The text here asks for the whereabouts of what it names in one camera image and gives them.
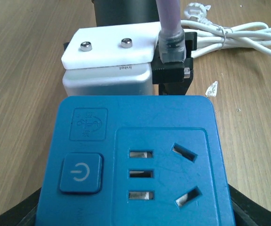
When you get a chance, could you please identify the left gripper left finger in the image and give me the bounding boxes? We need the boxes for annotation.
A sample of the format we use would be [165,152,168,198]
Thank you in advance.
[0,188,41,226]

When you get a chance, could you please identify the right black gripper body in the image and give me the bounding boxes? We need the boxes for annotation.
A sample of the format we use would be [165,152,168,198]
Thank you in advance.
[152,32,197,96]

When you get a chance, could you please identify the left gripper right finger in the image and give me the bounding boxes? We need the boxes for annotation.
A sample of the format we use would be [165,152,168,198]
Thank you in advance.
[229,185,271,226]

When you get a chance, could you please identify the blue power socket cube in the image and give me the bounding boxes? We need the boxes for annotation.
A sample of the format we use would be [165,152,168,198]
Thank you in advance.
[35,96,235,226]

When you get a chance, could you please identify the white paint flakes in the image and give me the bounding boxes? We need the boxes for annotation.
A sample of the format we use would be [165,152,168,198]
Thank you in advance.
[205,81,218,97]

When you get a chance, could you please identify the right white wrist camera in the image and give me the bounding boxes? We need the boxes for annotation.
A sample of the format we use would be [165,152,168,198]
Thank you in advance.
[61,22,160,96]

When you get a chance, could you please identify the white coiled power cord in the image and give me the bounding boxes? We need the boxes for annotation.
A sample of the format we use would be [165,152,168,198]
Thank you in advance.
[180,2,271,59]

